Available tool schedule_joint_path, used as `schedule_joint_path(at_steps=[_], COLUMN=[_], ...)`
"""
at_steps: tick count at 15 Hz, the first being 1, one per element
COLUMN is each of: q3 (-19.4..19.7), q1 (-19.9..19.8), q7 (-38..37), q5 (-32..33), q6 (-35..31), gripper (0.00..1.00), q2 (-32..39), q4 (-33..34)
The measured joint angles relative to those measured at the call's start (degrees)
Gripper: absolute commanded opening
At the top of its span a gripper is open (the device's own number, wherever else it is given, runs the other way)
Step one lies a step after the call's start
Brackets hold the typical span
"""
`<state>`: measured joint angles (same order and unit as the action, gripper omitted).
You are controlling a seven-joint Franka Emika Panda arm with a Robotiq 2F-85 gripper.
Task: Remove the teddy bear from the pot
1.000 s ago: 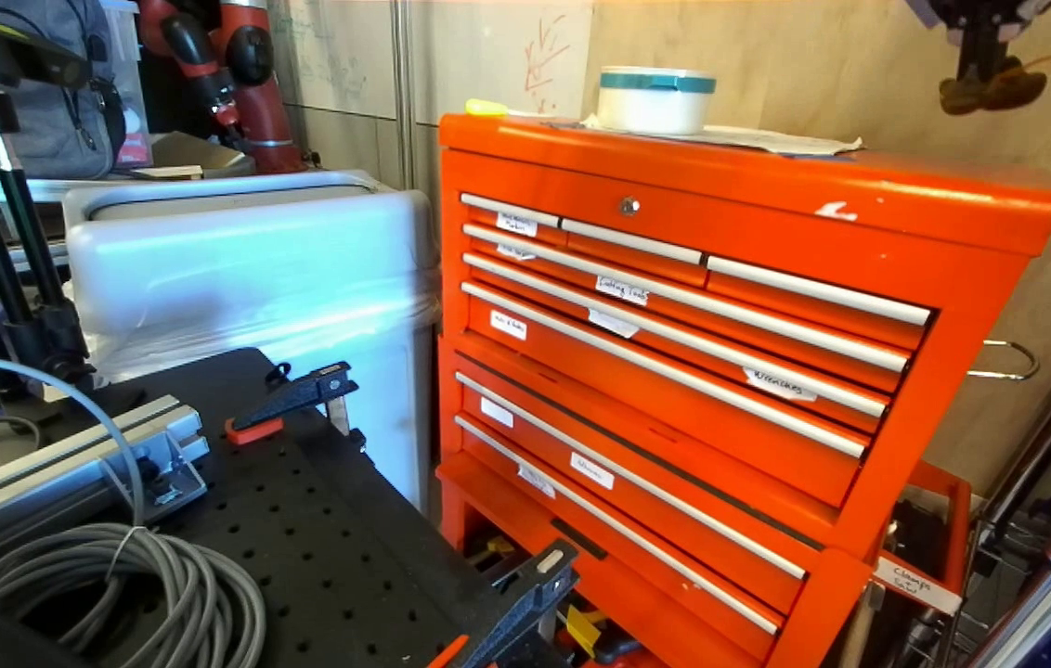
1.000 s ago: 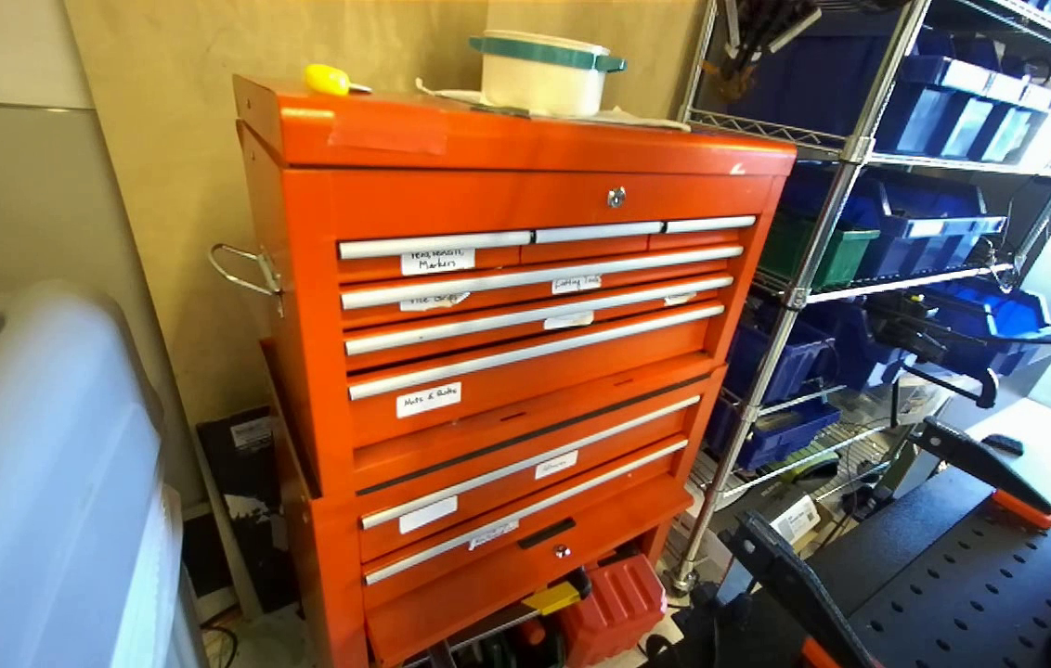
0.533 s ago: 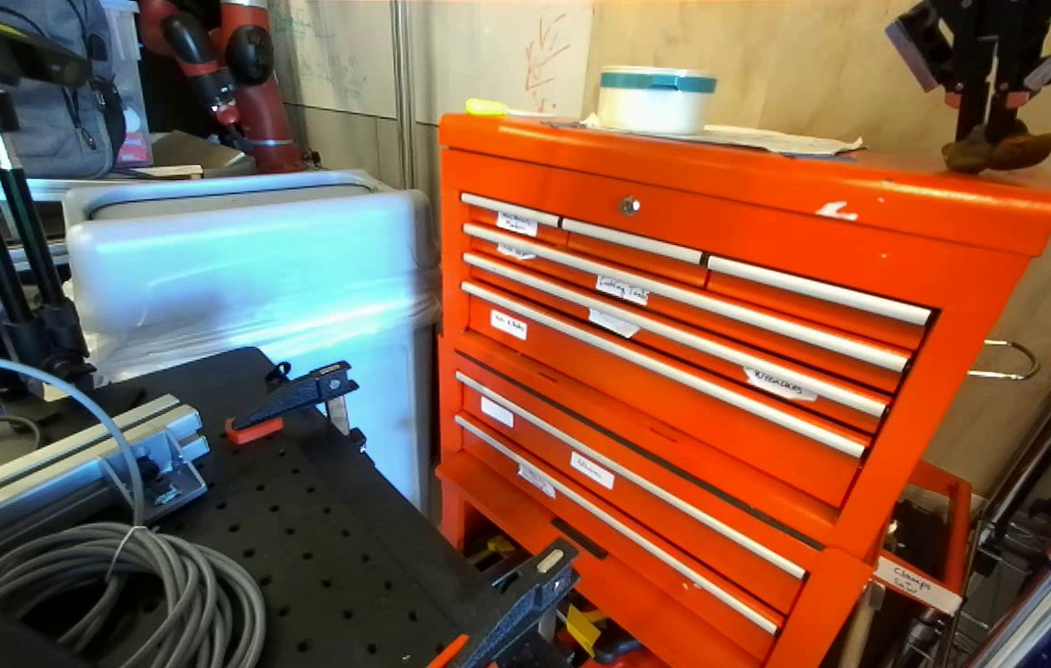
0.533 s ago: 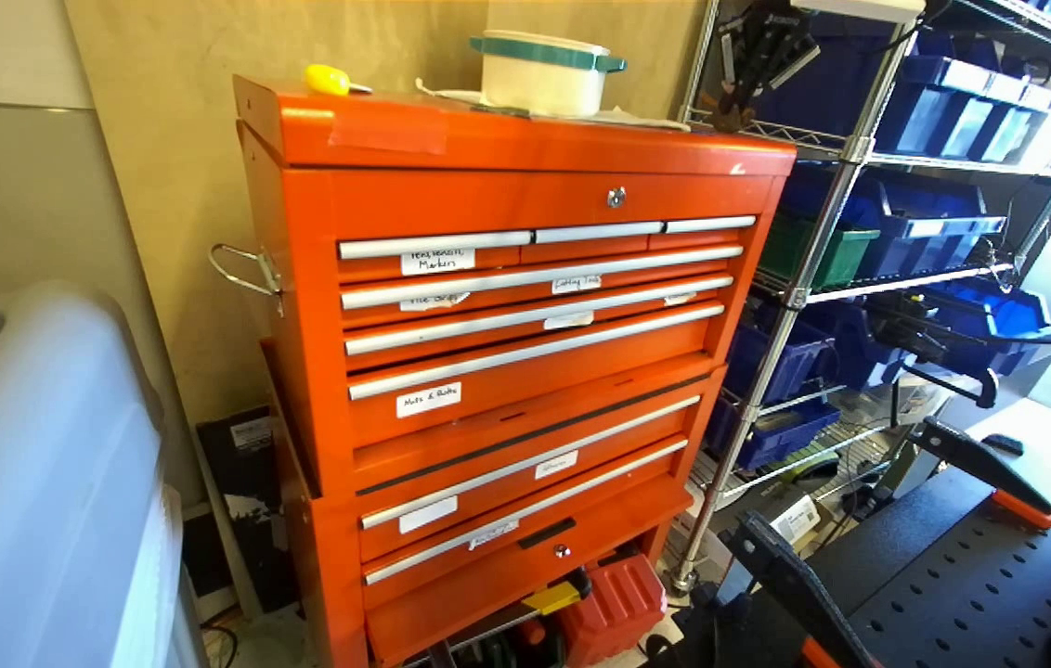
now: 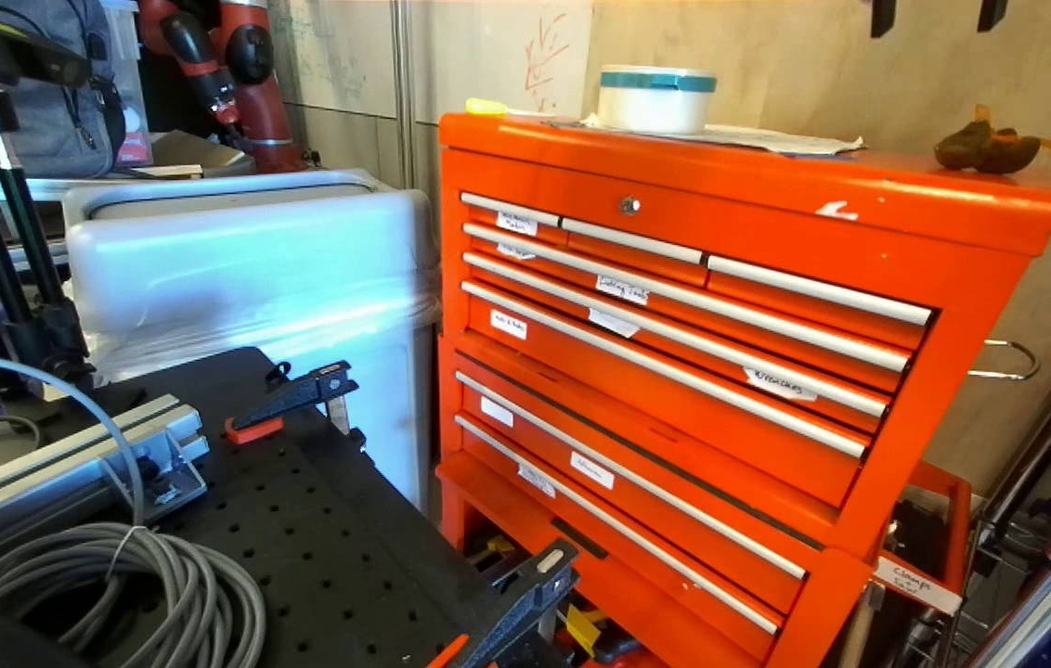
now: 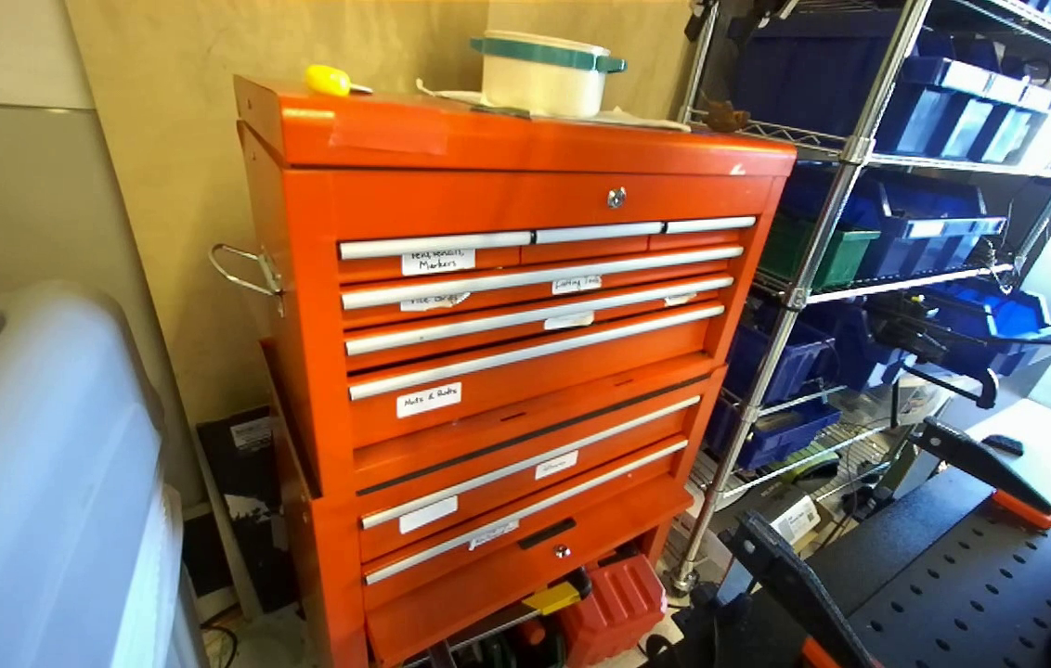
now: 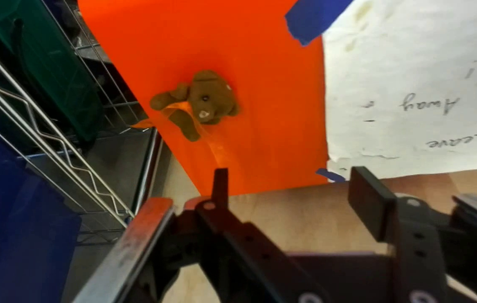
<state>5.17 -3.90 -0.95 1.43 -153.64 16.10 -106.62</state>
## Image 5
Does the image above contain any brown teddy bear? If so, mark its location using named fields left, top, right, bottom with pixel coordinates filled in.
left=927, top=102, right=1051, bottom=178

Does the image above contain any white pot with green band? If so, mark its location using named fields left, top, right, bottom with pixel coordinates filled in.
left=595, top=63, right=719, bottom=136

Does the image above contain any white paper sheet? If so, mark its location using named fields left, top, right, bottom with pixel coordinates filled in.
left=581, top=116, right=869, bottom=162

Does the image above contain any orange upper tool chest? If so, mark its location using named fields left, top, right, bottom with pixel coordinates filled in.
left=434, top=110, right=1051, bottom=564

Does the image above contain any small yellow object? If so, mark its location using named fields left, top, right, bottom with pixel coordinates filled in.
left=459, top=95, right=524, bottom=121

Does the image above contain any orange lower rolling cabinet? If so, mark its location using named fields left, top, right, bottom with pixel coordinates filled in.
left=434, top=350, right=978, bottom=668

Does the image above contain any black clamp with orange tip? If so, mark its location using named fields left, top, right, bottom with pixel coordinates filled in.
left=218, top=357, right=365, bottom=452
left=422, top=538, right=583, bottom=668

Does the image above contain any white plastic storage container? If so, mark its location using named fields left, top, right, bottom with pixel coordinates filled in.
left=58, top=168, right=443, bottom=503

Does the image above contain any black perforated table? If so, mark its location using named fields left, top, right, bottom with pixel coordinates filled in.
left=89, top=345, right=581, bottom=668

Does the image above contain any grey backpack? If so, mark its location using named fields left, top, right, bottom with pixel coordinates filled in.
left=0, top=0, right=152, bottom=181

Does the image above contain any chrome side handle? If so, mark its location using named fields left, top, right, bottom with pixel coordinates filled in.
left=964, top=335, right=1042, bottom=384

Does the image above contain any black camera tripod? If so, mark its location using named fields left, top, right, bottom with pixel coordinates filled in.
left=0, top=75, right=98, bottom=400

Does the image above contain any grey coiled cable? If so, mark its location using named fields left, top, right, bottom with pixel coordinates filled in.
left=0, top=350, right=270, bottom=668

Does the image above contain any aluminium extrusion rail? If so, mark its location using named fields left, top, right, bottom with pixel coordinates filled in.
left=0, top=389, right=212, bottom=549

